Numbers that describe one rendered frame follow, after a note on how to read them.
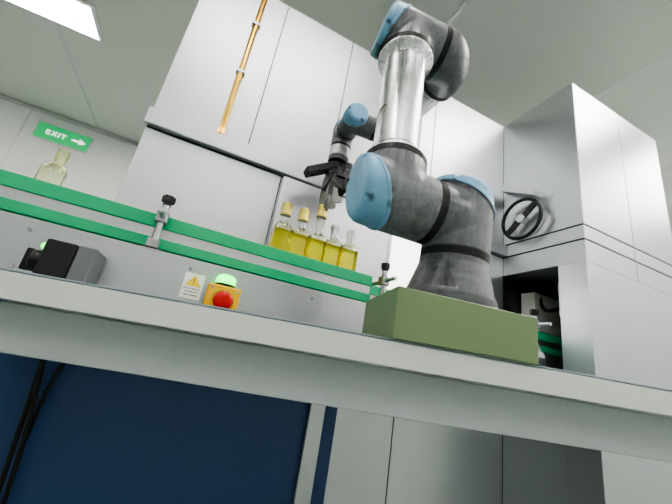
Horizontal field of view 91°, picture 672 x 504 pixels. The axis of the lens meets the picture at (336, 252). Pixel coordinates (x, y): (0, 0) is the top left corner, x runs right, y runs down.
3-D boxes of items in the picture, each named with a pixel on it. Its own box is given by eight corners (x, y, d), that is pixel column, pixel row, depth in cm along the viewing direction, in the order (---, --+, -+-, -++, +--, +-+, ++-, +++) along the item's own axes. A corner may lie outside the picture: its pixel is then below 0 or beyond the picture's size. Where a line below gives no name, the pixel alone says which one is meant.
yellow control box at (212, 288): (229, 324, 76) (237, 293, 78) (233, 323, 70) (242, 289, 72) (197, 318, 74) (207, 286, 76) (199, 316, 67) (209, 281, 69)
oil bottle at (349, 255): (343, 308, 109) (352, 248, 116) (350, 307, 104) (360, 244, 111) (327, 305, 107) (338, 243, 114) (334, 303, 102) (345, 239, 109)
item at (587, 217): (593, 306, 186) (581, 170, 214) (682, 300, 153) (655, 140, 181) (503, 275, 161) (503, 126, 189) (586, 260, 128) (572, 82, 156)
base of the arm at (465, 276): (519, 320, 50) (523, 259, 53) (433, 296, 47) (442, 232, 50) (457, 321, 64) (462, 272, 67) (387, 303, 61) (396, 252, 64)
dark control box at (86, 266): (91, 297, 67) (107, 258, 69) (80, 293, 59) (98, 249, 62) (42, 288, 64) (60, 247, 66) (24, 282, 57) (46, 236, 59)
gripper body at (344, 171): (350, 190, 112) (355, 160, 116) (327, 182, 109) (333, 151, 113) (341, 199, 119) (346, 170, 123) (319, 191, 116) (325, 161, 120)
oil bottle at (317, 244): (311, 300, 105) (322, 238, 111) (317, 298, 100) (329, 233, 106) (294, 296, 103) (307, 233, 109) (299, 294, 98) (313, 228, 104)
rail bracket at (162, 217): (160, 253, 75) (179, 201, 79) (158, 245, 69) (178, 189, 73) (141, 248, 74) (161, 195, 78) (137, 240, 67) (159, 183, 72)
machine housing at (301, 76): (481, 382, 238) (485, 210, 282) (605, 401, 168) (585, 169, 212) (113, 315, 157) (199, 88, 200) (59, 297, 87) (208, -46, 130)
